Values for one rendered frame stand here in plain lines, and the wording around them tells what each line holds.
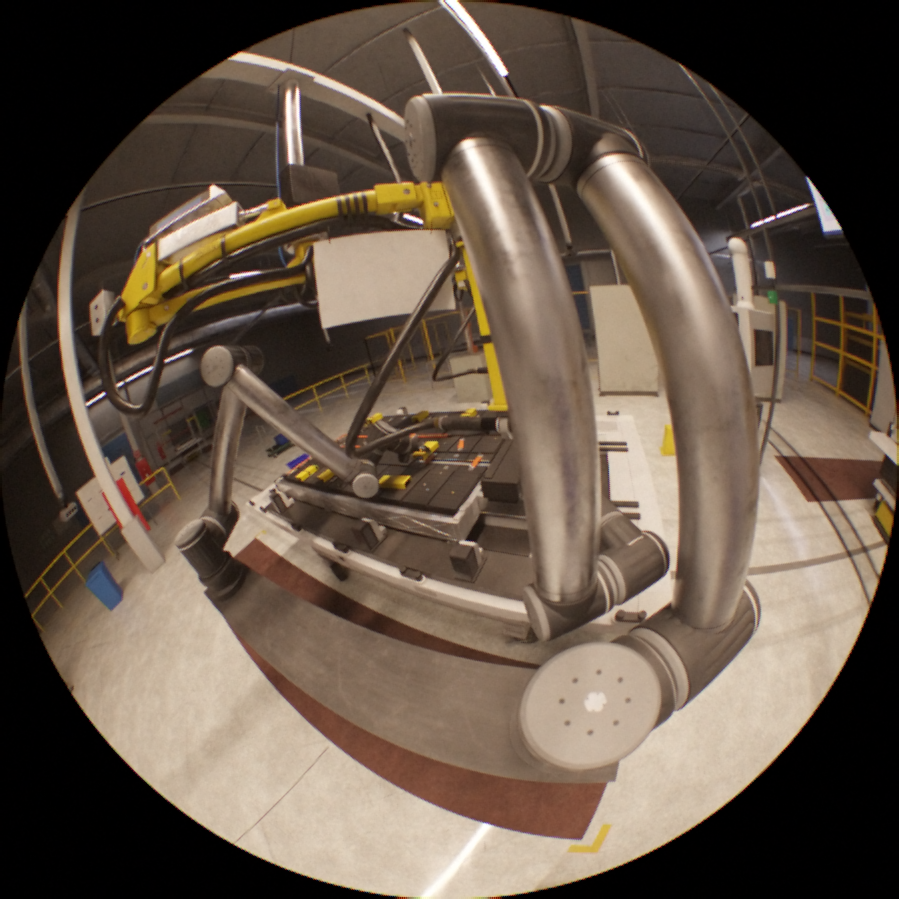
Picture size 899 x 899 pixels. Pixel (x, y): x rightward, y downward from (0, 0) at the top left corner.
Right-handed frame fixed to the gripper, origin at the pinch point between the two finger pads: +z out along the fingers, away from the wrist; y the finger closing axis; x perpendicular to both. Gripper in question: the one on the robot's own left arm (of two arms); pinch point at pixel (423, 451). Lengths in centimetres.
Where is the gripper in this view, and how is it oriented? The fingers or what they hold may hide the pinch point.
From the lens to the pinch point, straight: 147.0
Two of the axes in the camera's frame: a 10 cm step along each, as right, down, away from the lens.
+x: -1.2, 9.8, -1.7
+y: -8.7, -0.2, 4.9
